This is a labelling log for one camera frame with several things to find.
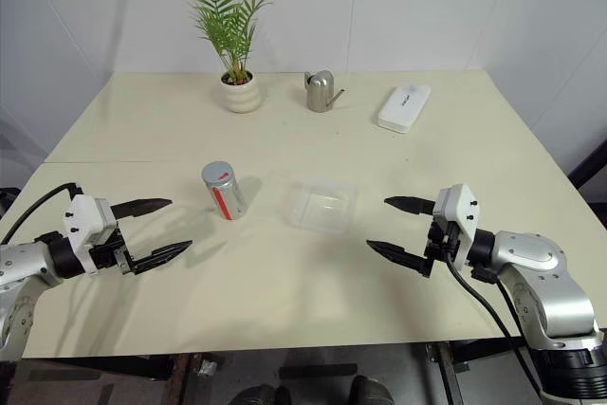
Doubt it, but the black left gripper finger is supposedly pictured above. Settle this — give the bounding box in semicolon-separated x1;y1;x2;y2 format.
109;197;173;221
128;239;194;277

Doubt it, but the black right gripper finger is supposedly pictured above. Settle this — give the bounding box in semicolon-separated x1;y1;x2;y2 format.
383;195;435;217
365;239;432;278

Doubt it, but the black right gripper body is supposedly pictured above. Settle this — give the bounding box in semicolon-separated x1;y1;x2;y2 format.
422;216;464;279

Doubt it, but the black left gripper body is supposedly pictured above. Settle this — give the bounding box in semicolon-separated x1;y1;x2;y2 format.
87;228;139;277

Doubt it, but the clear plastic container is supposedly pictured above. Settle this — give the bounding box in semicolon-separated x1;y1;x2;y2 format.
283;176;360;236

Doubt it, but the white rectangular case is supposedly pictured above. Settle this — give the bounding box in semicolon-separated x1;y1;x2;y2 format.
377;83;432;136

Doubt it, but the dark rounded shape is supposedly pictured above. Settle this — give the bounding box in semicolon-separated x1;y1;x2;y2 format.
347;374;395;405
230;384;291;405

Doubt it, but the black flat bar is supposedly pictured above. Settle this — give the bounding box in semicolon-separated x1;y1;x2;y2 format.
278;363;359;380

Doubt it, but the silver metal watering can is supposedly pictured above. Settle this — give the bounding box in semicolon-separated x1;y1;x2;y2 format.
303;69;347;114

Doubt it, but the white ribbed plant pot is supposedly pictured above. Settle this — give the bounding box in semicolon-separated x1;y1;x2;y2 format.
218;69;263;115

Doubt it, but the green palm plant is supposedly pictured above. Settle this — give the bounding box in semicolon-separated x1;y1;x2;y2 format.
187;0;273;84

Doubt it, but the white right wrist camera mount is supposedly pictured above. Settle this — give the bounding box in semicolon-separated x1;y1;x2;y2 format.
432;183;484;268

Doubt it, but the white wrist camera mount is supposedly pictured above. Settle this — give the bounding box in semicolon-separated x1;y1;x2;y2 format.
432;183;484;268
63;193;120;276

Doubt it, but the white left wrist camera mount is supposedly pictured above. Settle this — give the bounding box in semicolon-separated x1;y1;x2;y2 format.
63;193;120;276

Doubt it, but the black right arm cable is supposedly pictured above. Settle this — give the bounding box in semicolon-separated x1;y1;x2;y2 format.
443;250;544;399

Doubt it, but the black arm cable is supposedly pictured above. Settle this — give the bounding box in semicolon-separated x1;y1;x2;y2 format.
0;181;85;246
443;250;544;399

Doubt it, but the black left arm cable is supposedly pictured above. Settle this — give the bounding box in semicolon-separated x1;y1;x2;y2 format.
0;181;85;246

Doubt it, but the metal table frame bar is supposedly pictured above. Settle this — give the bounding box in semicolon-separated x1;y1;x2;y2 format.
425;341;471;405

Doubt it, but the black metal frame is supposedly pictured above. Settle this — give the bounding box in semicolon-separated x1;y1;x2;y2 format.
567;137;607;230

